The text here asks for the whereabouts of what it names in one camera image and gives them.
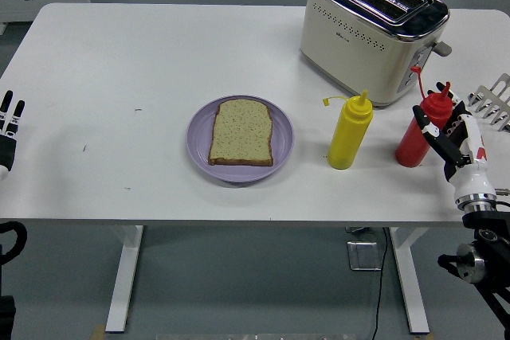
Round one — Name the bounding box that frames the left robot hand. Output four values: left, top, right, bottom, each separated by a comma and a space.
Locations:
0, 90, 27, 182

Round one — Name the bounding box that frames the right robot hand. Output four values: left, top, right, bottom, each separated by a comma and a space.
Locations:
412, 80, 499, 202

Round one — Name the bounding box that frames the red squeeze bottle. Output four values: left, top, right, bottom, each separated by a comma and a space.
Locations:
394, 65, 455, 169

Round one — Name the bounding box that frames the slice of seeded bread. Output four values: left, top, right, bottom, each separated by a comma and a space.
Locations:
207, 99, 275, 167

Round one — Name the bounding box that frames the silver metal rack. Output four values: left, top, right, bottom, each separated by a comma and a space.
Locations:
466, 72, 510, 132

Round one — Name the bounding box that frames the white table leg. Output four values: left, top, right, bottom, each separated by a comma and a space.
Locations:
104, 225, 144, 334
389, 227, 431, 335

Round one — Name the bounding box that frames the yellow squeeze bottle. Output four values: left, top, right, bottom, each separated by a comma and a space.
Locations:
322, 89, 375, 170

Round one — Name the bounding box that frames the metal floor socket plate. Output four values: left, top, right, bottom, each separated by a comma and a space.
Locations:
346, 240, 383, 272

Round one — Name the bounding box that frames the cream and chrome toaster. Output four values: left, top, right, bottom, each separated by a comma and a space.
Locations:
299, 0, 453, 109

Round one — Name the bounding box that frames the purple plate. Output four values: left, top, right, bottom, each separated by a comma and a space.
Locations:
186, 95, 296, 184

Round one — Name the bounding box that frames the black cable under table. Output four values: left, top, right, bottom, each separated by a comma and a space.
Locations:
370, 227, 390, 340

